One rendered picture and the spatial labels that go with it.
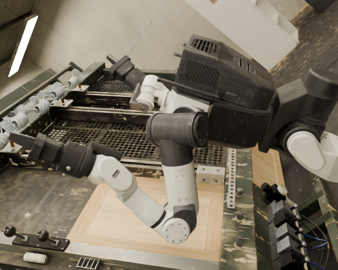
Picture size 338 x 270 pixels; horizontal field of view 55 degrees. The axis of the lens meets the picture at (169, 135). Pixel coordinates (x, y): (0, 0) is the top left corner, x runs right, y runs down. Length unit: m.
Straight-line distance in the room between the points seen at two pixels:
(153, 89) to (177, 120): 0.27
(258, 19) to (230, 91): 4.10
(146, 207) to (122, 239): 0.35
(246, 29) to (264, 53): 0.45
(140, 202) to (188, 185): 0.14
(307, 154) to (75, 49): 7.21
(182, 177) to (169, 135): 0.12
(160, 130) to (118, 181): 0.18
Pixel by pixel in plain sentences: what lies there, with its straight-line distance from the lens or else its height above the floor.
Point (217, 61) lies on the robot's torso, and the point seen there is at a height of 1.33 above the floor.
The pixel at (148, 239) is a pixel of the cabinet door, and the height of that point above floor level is 1.10.
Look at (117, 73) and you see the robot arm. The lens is 1.44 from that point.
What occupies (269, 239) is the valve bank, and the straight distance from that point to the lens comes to 1.32.
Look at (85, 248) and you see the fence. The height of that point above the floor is 1.27.
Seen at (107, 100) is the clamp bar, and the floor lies 1.57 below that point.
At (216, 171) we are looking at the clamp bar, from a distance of 1.48.
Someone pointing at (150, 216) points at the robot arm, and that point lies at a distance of 0.95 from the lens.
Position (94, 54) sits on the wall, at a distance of 7.78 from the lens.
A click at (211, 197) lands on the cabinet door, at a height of 0.93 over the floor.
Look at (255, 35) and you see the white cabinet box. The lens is 5.11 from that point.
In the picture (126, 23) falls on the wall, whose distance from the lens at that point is 7.15.
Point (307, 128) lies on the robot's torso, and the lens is 1.07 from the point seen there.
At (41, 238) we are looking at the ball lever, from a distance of 1.16.
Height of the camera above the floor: 1.46
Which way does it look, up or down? 9 degrees down
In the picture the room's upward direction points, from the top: 53 degrees counter-clockwise
